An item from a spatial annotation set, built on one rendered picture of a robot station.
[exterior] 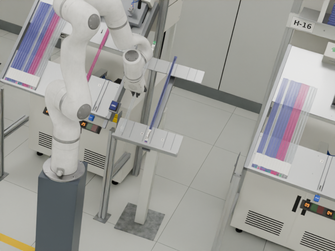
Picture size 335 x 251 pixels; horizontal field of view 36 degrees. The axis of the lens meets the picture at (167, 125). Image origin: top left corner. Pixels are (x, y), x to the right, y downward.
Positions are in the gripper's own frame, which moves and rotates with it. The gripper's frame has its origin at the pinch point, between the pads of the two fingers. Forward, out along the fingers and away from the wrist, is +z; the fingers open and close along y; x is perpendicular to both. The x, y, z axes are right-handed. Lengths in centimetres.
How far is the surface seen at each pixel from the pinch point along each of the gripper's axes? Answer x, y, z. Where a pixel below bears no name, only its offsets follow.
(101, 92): 5.4, -23.2, 20.4
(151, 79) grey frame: 37, -7, 47
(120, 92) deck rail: 7.2, -12.6, 18.1
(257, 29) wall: 157, 43, 122
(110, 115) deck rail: -5.9, -13.6, 21.7
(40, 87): 0, -58, 24
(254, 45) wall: 149, 43, 134
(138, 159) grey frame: 5, -6, 98
